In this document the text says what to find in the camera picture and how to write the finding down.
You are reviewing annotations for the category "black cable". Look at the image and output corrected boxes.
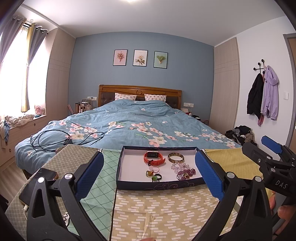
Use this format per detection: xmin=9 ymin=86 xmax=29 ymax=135
xmin=30 ymin=130 xmax=105 ymax=153

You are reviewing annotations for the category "black jacket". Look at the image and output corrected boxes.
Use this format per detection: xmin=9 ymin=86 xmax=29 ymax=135
xmin=247 ymin=74 xmax=264 ymax=120

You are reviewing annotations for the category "dark blue cardboard box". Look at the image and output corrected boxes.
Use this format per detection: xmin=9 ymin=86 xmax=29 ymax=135
xmin=117 ymin=146 xmax=207 ymax=190

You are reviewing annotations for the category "yellow grey curtain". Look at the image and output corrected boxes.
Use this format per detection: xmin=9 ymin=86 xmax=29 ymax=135
xmin=21 ymin=23 xmax=48 ymax=113

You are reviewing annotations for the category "orange smartwatch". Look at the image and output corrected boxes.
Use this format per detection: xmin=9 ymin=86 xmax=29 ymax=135
xmin=144 ymin=151 xmax=166 ymax=165

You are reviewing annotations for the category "white dotted pillow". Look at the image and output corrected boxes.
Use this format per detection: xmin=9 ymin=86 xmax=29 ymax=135
xmin=114 ymin=93 xmax=137 ymax=101
xmin=144 ymin=94 xmax=167 ymax=102

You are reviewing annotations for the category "pink flower framed picture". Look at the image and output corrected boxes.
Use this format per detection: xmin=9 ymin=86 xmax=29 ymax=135
xmin=113 ymin=49 xmax=128 ymax=67

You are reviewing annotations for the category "white flower framed picture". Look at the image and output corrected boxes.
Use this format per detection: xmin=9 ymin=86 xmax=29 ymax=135
xmin=133 ymin=49 xmax=148 ymax=67

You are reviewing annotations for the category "purple beaded bracelet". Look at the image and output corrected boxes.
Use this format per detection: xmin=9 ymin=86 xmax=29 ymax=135
xmin=176 ymin=169 xmax=196 ymax=181

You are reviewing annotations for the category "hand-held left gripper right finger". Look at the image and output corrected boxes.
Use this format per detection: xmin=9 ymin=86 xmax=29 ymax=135
xmin=192 ymin=150 xmax=273 ymax=241

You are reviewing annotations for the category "clear bead bracelet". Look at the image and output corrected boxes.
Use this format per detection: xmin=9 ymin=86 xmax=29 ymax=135
xmin=171 ymin=163 xmax=190 ymax=173

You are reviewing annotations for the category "patchwork patterned blanket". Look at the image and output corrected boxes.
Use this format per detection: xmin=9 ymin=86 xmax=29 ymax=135
xmin=5 ymin=145 xmax=289 ymax=241

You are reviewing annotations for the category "light clothes heap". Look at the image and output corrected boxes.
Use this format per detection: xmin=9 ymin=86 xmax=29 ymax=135
xmin=5 ymin=113 xmax=35 ymax=127

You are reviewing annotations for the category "dark clothes pile on floor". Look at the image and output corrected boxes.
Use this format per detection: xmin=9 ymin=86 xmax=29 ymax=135
xmin=225 ymin=126 xmax=255 ymax=146

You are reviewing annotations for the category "person's right hand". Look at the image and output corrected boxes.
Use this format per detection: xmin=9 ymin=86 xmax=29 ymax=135
xmin=269 ymin=192 xmax=296 ymax=223

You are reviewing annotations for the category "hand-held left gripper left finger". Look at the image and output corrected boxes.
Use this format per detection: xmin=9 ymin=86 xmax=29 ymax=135
xmin=26 ymin=151 xmax=104 ymax=241

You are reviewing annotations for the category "black wall coat rack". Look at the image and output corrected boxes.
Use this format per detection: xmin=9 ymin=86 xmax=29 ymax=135
xmin=253 ymin=59 xmax=266 ymax=75

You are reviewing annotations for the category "grey door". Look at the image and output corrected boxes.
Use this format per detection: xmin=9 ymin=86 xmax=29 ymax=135
xmin=283 ymin=34 xmax=296 ymax=139

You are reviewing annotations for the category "wooden headboard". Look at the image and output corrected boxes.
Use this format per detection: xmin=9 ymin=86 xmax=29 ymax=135
xmin=98 ymin=85 xmax=182 ymax=109

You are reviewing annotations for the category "tortoiseshell bangle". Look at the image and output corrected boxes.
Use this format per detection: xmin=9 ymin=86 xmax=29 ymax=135
xmin=168 ymin=153 xmax=185 ymax=163

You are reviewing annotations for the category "smartphone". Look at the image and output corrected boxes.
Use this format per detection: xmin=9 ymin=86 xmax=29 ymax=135
xmin=18 ymin=168 xmax=58 ymax=206

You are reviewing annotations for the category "window bench with drawers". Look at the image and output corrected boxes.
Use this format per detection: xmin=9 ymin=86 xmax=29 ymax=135
xmin=0 ymin=115 xmax=48 ymax=166

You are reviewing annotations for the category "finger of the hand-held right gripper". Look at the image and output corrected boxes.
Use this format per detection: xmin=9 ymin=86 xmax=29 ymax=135
xmin=242 ymin=142 xmax=271 ymax=168
xmin=261 ymin=136 xmax=296 ymax=163

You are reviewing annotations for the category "beige wardrobe beside window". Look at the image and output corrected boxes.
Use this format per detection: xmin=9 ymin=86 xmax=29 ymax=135
xmin=45 ymin=28 xmax=77 ymax=124

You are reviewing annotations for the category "bed with blue floral duvet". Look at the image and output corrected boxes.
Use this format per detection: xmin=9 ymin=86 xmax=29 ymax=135
xmin=14 ymin=100 xmax=243 ymax=167

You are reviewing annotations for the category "purple jacket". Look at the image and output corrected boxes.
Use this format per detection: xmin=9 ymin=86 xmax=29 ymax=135
xmin=258 ymin=65 xmax=279 ymax=127

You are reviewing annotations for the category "beige wardrobe beside coat rack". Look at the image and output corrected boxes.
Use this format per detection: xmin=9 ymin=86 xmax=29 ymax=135
xmin=213 ymin=37 xmax=240 ymax=136

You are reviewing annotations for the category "green leaf framed picture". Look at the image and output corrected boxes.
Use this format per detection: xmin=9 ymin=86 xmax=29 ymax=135
xmin=154 ymin=51 xmax=168 ymax=69

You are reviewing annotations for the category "cluster of toiletry bottles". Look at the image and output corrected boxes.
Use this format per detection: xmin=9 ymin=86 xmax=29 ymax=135
xmin=74 ymin=98 xmax=94 ymax=114

